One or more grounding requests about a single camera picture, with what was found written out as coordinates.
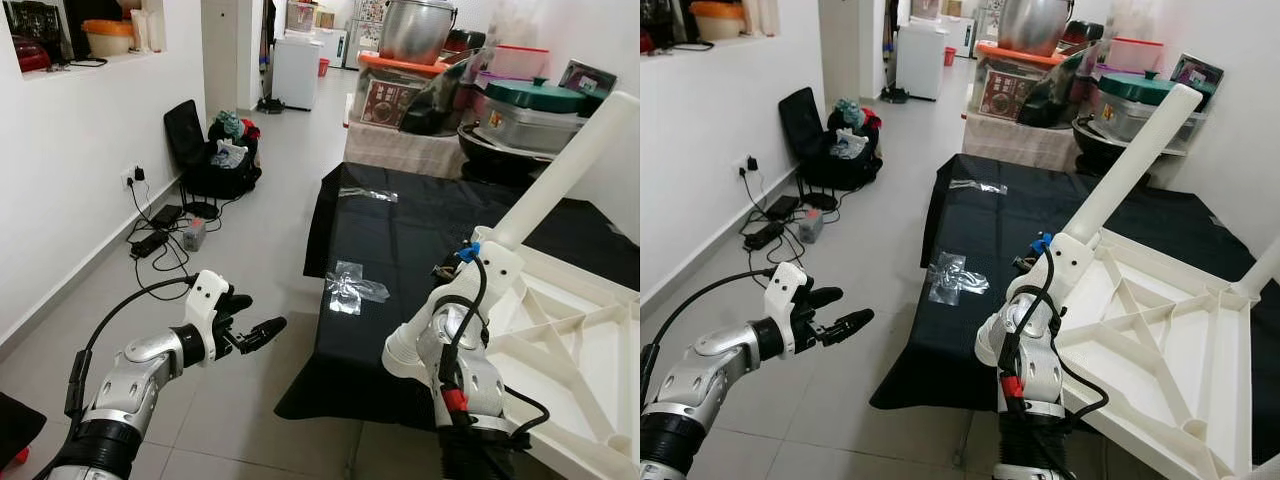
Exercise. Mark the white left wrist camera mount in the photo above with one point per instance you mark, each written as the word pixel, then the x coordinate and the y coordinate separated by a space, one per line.
pixel 205 290
pixel 785 282

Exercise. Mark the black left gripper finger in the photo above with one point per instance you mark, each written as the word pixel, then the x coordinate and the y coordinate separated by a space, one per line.
pixel 825 296
pixel 240 302
pixel 265 335
pixel 850 326

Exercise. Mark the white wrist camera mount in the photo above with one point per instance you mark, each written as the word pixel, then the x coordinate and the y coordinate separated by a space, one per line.
pixel 1075 255
pixel 205 290
pixel 785 282
pixel 500 265

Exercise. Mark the black tablecloth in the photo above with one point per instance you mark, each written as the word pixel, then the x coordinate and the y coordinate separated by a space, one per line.
pixel 400 230
pixel 1000 230

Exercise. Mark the dark red round pot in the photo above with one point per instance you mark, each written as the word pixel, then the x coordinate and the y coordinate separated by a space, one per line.
pixel 646 42
pixel 30 55

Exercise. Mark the black plastic bag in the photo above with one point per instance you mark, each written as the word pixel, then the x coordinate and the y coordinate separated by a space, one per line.
pixel 440 105
pixel 1060 98

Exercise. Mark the black wok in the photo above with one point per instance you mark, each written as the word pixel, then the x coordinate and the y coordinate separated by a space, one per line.
pixel 1100 150
pixel 500 160

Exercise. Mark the white plastic wrapper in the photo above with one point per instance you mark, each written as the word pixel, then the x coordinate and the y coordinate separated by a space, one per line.
pixel 852 145
pixel 232 154

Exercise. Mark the clear tape cross patch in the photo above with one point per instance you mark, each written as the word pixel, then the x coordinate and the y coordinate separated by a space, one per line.
pixel 355 288
pixel 955 280

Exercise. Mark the grey box device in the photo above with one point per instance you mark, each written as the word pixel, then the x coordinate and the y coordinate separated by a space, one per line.
pixel 810 226
pixel 194 235

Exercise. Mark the steel cooking pot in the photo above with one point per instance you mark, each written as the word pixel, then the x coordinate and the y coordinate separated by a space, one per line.
pixel 1035 25
pixel 415 30

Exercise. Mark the white cabinet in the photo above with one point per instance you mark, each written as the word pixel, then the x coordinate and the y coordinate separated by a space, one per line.
pixel 920 60
pixel 297 72

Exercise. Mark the black power adapter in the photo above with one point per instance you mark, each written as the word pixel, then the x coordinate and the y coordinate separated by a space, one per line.
pixel 150 243
pixel 167 215
pixel 782 206
pixel 763 236

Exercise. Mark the dark printed carton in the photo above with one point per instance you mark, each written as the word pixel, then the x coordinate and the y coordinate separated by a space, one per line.
pixel 1197 73
pixel 588 80

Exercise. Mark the clear plastic storage container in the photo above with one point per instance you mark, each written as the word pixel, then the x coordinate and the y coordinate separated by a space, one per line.
pixel 530 128
pixel 1125 118

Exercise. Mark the red cloth item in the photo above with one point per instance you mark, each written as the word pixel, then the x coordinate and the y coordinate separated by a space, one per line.
pixel 251 128
pixel 872 117

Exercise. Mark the white stacked cups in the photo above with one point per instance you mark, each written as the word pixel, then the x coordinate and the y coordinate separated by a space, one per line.
pixel 762 15
pixel 148 30

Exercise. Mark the black mesh item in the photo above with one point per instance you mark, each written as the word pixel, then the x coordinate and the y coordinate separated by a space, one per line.
pixel 30 18

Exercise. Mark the red floor object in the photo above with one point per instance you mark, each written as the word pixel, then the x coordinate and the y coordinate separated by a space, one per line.
pixel 18 460

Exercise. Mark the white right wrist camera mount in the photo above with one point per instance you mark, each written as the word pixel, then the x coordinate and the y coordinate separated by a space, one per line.
pixel 1075 255
pixel 500 265

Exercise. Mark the white plastic table leg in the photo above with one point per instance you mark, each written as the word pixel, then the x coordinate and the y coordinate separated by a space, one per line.
pixel 570 165
pixel 1135 165
pixel 1260 268

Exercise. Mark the black fabric bag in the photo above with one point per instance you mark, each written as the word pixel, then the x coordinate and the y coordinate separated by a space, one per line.
pixel 845 172
pixel 225 180

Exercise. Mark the orange lidded tub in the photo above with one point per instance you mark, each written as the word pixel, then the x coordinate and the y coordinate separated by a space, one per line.
pixel 108 40
pixel 718 22

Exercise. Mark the small black floor item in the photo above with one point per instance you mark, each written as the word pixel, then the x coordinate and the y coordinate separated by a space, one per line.
pixel 893 94
pixel 270 104

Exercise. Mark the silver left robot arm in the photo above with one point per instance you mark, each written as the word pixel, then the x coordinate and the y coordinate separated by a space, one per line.
pixel 710 375
pixel 130 380

